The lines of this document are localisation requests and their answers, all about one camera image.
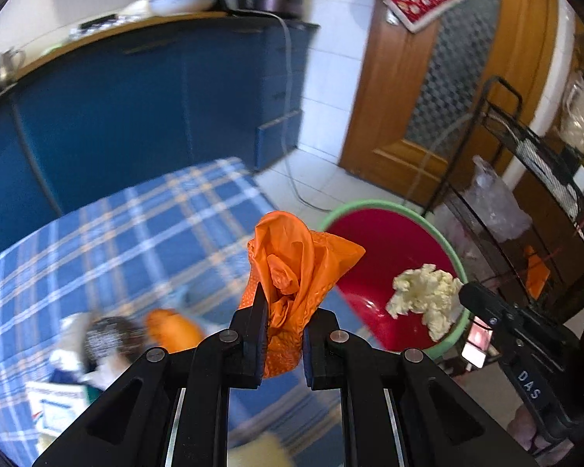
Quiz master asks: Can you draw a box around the small orange bag ball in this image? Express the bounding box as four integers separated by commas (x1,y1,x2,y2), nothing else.
145,309,206,353

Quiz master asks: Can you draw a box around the black wire rack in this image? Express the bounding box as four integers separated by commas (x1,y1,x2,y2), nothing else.
423,76,584,323

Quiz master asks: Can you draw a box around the orange plastic bag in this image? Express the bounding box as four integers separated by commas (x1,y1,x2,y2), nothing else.
239,211,365,378

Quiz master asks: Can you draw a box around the red green-rimmed basin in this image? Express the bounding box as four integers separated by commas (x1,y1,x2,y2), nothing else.
320,199,470,360

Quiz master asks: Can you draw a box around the blue plaid tablecloth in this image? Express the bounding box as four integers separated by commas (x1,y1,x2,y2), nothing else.
0,156,362,467

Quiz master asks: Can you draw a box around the steel kettle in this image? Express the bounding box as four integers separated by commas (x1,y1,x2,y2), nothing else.
0,47,26,90

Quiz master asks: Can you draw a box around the blue kitchen cabinet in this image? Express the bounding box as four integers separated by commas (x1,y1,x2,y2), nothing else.
0,17,315,253

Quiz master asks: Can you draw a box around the clear bag on rack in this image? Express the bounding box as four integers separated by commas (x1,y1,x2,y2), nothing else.
463,155,532,242

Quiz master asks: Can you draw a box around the white bowl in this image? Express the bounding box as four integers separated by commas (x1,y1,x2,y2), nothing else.
148,0,217,17

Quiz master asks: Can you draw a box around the person's right hand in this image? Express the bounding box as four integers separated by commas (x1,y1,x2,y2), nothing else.
507,405,574,466

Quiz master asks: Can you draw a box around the white power cable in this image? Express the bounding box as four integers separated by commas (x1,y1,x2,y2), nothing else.
233,7,332,213

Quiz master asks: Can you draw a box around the white paper towel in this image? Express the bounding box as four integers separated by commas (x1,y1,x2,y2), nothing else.
385,263,463,342

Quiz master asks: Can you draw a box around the wooden door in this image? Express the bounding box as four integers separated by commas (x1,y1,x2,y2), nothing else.
339,0,559,204

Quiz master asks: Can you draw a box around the steel wool scourer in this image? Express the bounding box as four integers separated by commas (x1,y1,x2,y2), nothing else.
84,316,145,374

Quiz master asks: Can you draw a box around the green cardboard box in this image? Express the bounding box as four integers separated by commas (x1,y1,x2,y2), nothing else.
26,382,89,437

